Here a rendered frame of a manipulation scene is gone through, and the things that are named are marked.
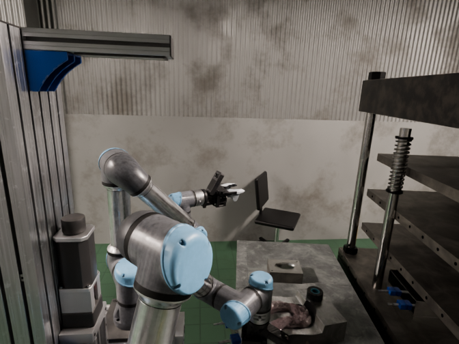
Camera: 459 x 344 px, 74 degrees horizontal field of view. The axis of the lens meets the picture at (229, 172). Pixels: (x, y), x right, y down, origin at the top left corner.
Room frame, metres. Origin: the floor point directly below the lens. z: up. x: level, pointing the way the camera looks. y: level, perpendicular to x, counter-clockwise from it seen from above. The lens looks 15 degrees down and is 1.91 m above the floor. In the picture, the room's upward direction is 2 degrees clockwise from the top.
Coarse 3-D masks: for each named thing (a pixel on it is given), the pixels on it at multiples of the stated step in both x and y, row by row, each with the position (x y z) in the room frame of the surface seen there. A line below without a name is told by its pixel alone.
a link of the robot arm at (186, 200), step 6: (180, 192) 1.24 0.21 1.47; (186, 192) 1.26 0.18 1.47; (192, 192) 1.26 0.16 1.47; (174, 198) 1.21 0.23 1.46; (180, 198) 1.22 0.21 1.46; (186, 198) 1.23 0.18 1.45; (192, 198) 1.24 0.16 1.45; (180, 204) 1.21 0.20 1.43; (186, 204) 1.23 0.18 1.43; (192, 204) 1.24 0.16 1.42; (186, 210) 1.23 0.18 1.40
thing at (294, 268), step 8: (272, 264) 1.68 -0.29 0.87; (280, 264) 1.70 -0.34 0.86; (288, 264) 1.70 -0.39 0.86; (296, 264) 1.69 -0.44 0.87; (272, 272) 1.59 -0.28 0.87; (280, 272) 1.59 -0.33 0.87; (288, 272) 1.59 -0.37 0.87; (296, 272) 1.60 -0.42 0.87; (280, 280) 1.59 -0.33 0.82; (288, 280) 1.59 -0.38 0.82; (296, 280) 1.59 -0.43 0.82
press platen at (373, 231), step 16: (368, 224) 1.96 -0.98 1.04; (400, 224) 1.97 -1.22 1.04; (400, 240) 1.72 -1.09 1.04; (416, 240) 1.73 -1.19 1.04; (400, 256) 1.53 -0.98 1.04; (416, 256) 1.54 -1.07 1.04; (432, 256) 1.54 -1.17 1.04; (400, 272) 1.44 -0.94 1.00; (416, 272) 1.37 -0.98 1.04; (432, 272) 1.38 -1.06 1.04; (448, 272) 1.38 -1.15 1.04; (416, 288) 1.29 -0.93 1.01; (432, 288) 1.25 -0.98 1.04; (448, 288) 1.25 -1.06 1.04; (432, 304) 1.16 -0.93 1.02; (448, 304) 1.13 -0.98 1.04; (448, 320) 1.06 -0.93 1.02
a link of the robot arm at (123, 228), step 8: (128, 216) 0.59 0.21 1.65; (136, 216) 0.57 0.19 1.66; (128, 224) 0.56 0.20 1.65; (120, 232) 0.56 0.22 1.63; (120, 240) 0.55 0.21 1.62; (120, 248) 0.55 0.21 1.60; (208, 280) 0.77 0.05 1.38; (216, 280) 0.82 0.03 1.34; (200, 288) 0.74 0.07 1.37; (208, 288) 0.76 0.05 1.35; (216, 288) 0.78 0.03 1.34; (200, 296) 0.76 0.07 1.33; (208, 296) 0.77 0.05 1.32
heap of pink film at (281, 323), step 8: (272, 304) 1.24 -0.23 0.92; (280, 304) 1.26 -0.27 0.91; (288, 304) 1.28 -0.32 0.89; (296, 304) 1.26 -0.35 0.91; (272, 312) 1.22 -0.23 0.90; (296, 312) 1.22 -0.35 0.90; (304, 312) 1.23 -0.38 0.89; (280, 320) 1.15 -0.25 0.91; (288, 320) 1.14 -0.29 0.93; (296, 320) 1.15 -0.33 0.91; (304, 320) 1.18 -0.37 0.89; (280, 328) 1.11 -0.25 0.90
